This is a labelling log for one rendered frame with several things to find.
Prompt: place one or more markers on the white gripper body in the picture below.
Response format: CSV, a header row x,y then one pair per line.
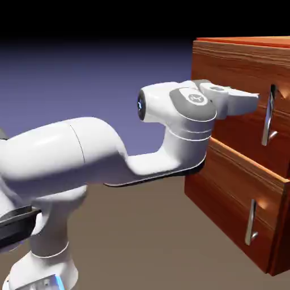
x,y
238,103

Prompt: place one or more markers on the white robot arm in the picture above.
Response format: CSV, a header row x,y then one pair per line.
x,y
56,149

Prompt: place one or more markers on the reddish wooden cabinet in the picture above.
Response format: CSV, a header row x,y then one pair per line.
x,y
231,61

